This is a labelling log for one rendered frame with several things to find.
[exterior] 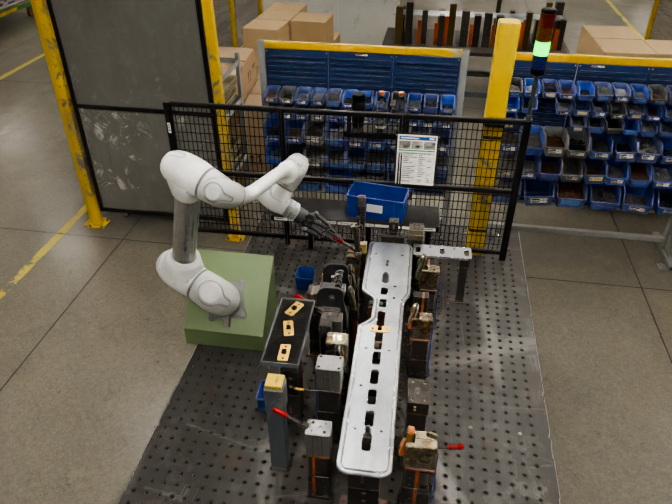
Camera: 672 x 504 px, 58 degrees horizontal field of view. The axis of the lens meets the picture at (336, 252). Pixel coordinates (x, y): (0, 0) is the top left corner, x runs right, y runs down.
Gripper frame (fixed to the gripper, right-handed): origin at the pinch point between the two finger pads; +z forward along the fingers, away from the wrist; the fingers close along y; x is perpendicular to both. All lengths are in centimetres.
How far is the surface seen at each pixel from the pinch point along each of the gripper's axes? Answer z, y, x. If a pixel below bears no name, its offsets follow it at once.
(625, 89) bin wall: 136, 107, 181
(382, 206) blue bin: 19.1, 9.5, 34.8
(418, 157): 22, 35, 55
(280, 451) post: 13, -31, -99
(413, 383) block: 41, 13, -78
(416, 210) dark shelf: 39, 12, 48
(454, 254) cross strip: 57, 20, 13
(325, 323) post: 7, -1, -57
